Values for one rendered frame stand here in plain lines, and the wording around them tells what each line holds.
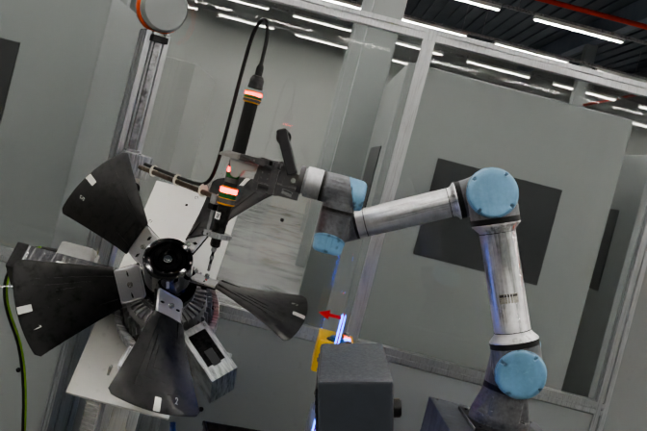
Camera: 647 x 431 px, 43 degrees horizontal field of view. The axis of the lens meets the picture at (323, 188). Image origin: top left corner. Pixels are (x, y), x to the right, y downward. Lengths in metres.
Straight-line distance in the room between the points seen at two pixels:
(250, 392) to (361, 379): 1.62
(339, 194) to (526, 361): 0.57
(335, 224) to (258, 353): 0.92
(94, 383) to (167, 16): 1.15
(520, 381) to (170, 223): 1.06
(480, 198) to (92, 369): 1.05
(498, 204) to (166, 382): 0.85
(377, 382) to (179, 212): 1.32
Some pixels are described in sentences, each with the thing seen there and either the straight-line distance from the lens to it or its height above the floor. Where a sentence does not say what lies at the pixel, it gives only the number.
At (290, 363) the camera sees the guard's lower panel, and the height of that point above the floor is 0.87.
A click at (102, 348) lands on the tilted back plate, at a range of 2.23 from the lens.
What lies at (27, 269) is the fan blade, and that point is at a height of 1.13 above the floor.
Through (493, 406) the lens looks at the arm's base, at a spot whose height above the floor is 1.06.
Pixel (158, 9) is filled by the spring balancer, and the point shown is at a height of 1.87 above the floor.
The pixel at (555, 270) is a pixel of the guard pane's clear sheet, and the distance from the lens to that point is 2.85.
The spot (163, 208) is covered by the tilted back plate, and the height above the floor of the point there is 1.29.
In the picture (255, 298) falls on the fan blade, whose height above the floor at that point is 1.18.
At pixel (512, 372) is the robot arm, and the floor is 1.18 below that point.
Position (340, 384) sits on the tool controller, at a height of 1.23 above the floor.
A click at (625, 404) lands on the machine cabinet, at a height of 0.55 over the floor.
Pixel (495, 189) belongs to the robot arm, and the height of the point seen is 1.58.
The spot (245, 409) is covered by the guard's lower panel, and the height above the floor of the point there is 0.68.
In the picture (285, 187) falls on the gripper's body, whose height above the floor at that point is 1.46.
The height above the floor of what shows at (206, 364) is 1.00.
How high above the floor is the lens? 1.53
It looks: 2 degrees down
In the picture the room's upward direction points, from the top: 14 degrees clockwise
